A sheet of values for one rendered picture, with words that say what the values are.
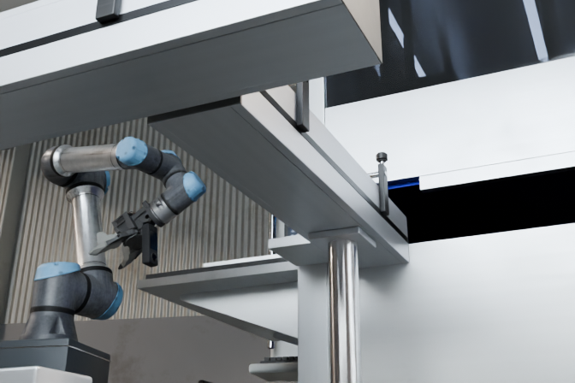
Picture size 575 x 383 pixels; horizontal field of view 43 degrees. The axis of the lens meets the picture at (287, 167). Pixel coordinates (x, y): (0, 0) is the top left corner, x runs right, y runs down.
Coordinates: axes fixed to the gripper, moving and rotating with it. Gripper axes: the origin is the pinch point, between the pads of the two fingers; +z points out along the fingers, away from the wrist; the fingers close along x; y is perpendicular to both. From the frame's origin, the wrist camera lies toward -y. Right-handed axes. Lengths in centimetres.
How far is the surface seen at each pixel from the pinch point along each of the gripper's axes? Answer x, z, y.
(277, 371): -47, -15, -38
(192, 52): 113, -61, -65
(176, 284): 28, -23, -35
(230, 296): 20, -30, -42
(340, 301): 55, -53, -72
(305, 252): 41, -52, -55
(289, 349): -70, -17, -27
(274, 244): 45, -48, -52
